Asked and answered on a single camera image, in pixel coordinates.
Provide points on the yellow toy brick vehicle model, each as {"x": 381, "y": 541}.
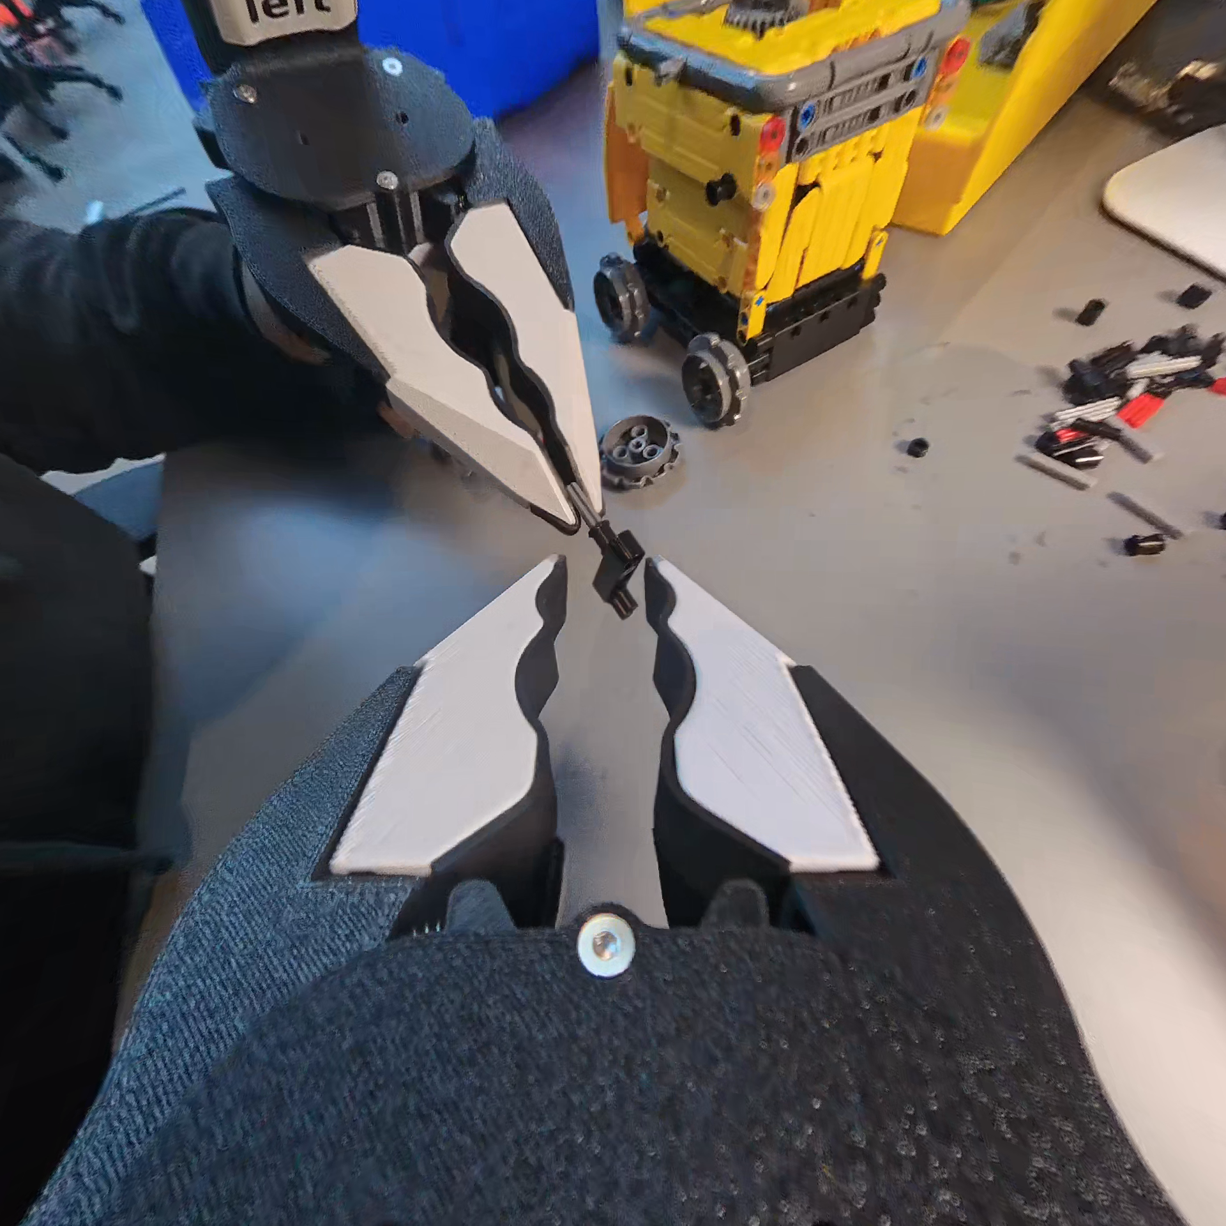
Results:
{"x": 766, "y": 192}

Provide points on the grey desk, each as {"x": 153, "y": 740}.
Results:
{"x": 958, "y": 729}

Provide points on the pile of black brick parts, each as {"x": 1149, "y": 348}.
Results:
{"x": 1121, "y": 394}

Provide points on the white book stand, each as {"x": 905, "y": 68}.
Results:
{"x": 1179, "y": 202}

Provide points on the person in black hoodie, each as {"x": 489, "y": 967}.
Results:
{"x": 68, "y": 805}

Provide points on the thin black holed brick beam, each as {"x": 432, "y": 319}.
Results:
{"x": 615, "y": 556}

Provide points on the grey toothed brick wheel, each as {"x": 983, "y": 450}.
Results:
{"x": 640, "y": 453}

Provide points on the small black brick pin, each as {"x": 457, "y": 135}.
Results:
{"x": 1145, "y": 545}

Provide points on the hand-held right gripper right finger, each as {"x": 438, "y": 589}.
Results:
{"x": 766, "y": 767}

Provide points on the blue storage bin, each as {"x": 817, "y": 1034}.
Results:
{"x": 498, "y": 49}

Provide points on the yellow storage bin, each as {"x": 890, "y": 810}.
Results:
{"x": 1015, "y": 116}

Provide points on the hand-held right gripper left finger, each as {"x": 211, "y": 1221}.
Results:
{"x": 441, "y": 767}

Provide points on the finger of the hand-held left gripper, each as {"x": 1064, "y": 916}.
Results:
{"x": 527, "y": 317}
{"x": 421, "y": 365}

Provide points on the small black brick piece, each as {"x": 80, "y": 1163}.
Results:
{"x": 1194, "y": 296}

